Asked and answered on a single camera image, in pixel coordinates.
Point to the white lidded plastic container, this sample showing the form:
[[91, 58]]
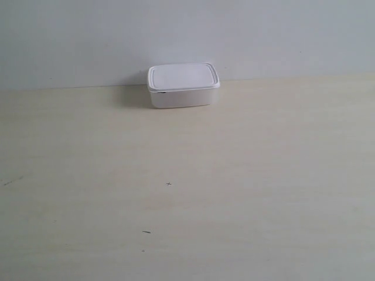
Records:
[[183, 85]]

